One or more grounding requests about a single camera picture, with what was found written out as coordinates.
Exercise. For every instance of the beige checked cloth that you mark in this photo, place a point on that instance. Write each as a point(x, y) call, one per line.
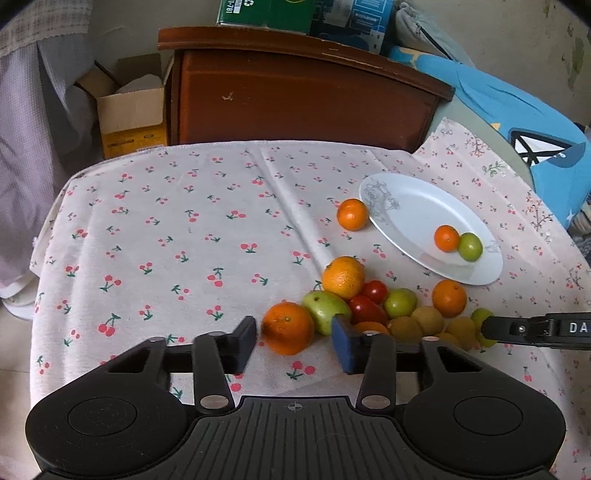
point(41, 27)

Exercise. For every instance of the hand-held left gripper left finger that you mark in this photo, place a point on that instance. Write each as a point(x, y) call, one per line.
point(244, 344)

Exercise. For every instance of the grey green cushion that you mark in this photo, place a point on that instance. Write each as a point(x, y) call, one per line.
point(489, 138)

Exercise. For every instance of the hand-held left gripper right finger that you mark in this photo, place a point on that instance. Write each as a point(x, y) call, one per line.
point(344, 346)

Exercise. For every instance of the elongated green jujube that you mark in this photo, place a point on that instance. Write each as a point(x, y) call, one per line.
point(325, 311)

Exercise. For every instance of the red cherry tomato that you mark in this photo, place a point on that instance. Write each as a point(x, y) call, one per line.
point(367, 310)
point(374, 291)

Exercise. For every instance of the brown wooden headboard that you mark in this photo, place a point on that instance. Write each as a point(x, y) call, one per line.
point(300, 101)

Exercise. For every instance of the open brown cardboard box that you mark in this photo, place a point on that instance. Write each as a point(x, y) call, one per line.
point(129, 115)

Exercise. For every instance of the floral branch print cloth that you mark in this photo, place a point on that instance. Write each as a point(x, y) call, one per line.
point(466, 152)

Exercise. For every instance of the orange tangerine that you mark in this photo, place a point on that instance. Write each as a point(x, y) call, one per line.
point(287, 327)
point(371, 326)
point(447, 238)
point(352, 214)
point(449, 297)
point(343, 277)

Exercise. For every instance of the brown kiwi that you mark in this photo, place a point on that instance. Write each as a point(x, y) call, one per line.
point(405, 330)
point(427, 321)
point(461, 328)
point(455, 342)

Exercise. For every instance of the grey pillow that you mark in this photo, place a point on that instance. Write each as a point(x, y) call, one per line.
point(429, 32)

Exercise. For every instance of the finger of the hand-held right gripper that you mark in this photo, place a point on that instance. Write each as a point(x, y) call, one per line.
point(508, 330)

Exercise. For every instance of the blue printed box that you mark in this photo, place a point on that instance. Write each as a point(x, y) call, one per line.
point(364, 23)

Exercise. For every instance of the blue sailboat print pillow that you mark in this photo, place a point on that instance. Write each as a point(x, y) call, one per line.
point(508, 106)

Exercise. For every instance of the green cardboard box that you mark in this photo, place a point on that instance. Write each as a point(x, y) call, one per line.
point(263, 14)

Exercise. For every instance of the white plate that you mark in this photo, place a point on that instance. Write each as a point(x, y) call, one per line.
point(415, 217)

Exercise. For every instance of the lilac checked cloth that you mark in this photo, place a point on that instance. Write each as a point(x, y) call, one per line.
point(23, 161)

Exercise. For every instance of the grey cloth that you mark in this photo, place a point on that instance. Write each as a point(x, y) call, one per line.
point(69, 106)

